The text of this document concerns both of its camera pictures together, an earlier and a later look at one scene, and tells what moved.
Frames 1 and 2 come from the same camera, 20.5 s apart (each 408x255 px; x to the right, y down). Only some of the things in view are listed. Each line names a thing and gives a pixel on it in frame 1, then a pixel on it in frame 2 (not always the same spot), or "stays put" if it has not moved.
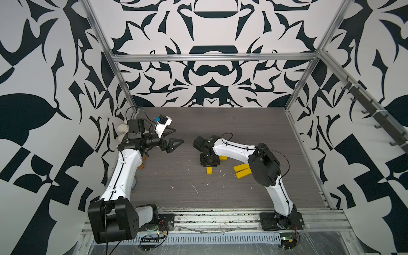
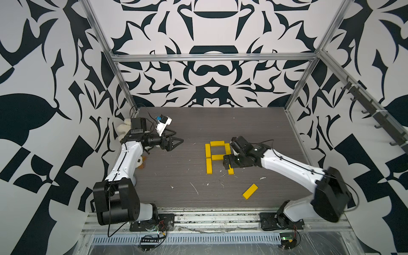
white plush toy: (121, 130) stays put
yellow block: (244, 173) -> (250, 191)
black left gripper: (169, 149) stays put
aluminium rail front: (317, 222) stays put
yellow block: (209, 170) stays put
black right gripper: (213, 162) -> (230, 161)
